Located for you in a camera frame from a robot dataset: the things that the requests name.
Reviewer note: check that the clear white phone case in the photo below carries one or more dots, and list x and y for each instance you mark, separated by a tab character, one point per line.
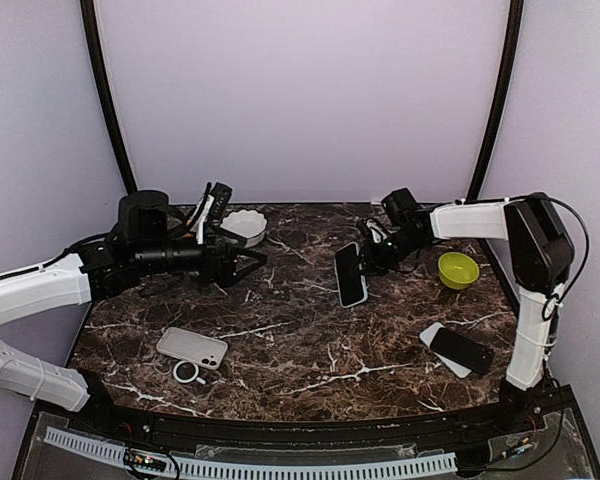
192	347

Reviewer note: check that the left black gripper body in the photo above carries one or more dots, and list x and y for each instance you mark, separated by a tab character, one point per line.
210	269

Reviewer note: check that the green bowl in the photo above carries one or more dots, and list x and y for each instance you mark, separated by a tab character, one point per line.
457	271

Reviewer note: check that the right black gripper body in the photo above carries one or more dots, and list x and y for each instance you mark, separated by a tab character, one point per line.
388	256

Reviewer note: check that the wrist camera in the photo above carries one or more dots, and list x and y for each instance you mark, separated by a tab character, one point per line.
210	209
372	230

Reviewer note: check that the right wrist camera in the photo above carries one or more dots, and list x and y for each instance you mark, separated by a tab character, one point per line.
372	230

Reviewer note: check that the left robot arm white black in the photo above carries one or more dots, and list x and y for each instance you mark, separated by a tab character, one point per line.
150	237

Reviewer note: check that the white phone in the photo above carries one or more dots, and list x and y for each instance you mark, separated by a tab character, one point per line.
448	347

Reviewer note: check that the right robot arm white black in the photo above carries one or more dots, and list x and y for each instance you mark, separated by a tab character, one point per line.
541	252

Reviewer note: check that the purple phone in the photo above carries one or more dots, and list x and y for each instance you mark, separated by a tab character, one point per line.
349	275

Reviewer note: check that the right black frame post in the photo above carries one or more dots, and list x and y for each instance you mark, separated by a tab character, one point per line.
505	71

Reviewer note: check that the left black frame post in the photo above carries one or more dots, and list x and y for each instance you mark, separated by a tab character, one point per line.
105	96

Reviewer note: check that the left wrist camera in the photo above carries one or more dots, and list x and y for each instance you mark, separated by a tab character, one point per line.
210	209

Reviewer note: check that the white slotted cable duct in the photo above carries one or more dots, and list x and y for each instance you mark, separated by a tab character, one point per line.
147	464

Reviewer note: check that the black phone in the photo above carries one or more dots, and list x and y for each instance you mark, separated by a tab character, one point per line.
481	357

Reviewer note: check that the white scalloped bowl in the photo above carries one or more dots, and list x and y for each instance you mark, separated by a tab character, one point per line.
246	227

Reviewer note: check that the black frame post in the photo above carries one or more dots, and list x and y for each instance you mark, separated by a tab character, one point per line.
505	71
105	96

